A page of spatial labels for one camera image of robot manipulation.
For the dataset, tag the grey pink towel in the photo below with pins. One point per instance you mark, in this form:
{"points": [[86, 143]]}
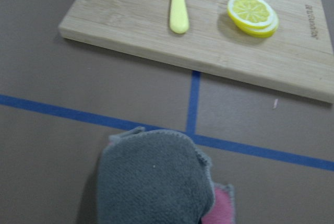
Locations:
{"points": [[159, 176]]}

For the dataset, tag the yellow plastic knife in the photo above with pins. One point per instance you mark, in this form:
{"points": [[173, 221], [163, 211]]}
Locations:
{"points": [[178, 19]]}

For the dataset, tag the yellow lemon slice toy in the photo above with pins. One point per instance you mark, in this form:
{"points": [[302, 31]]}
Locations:
{"points": [[254, 17]]}

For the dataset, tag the bamboo cutting board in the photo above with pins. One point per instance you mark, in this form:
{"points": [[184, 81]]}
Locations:
{"points": [[297, 59]]}

